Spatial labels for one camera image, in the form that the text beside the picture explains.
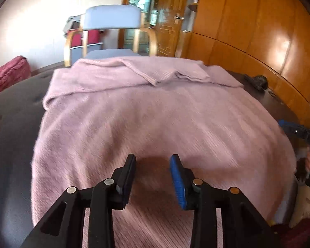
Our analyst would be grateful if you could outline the pink knit sweater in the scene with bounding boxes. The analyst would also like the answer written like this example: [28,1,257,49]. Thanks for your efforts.
[31,56,297,248]

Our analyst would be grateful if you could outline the blue-grey wooden armchair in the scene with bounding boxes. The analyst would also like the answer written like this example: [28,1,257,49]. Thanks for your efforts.
[64,5,157,68]

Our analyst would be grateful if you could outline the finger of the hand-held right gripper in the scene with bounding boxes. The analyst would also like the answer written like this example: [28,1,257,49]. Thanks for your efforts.
[278,119,310,141]

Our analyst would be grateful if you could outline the grey clothes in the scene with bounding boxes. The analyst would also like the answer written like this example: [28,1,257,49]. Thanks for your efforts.
[63,15,82,38]

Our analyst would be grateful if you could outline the wooden door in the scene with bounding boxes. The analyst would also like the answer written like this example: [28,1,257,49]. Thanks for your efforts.
[155,0,194,57]

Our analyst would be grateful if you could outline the dark red cloth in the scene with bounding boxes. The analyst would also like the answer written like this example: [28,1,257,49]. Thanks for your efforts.
[272,218,310,248]

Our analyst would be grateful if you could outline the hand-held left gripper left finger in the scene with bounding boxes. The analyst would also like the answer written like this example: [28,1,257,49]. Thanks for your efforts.
[22,154,137,248]

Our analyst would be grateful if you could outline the pink ruffled bedspread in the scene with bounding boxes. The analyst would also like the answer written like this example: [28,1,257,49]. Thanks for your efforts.
[0,55,32,101]

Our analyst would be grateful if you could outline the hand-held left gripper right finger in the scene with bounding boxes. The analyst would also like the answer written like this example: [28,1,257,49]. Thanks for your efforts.
[170,154,279,248]

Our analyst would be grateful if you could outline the grey storage bin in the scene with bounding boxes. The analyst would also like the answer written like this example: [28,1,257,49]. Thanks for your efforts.
[70,43,104,66]

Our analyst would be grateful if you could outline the orange wooden wardrobe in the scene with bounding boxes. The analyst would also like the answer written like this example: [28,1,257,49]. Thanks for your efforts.
[174,0,310,124]

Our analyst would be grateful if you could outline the beige bag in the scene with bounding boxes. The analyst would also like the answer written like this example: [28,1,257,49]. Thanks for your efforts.
[289,183,310,228]

